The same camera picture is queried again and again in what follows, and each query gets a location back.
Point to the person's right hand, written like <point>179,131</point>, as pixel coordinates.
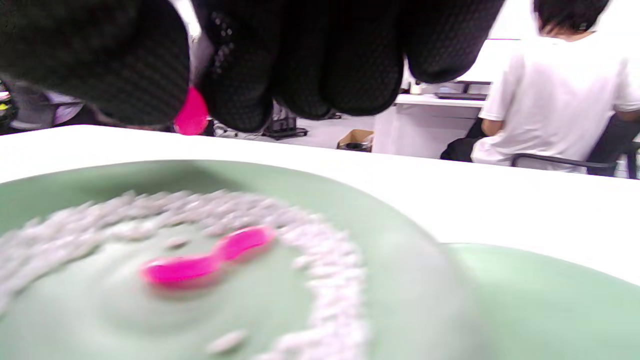
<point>300,50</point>

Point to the plain green plate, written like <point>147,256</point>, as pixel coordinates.
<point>550,310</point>

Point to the cardboard box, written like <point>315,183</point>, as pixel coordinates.
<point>355,136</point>

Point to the white desk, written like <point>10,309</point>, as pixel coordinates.
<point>425,130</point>

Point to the grey office chair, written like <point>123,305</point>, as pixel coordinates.
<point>35,107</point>

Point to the black mesh office chair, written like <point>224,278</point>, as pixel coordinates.
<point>615,140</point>

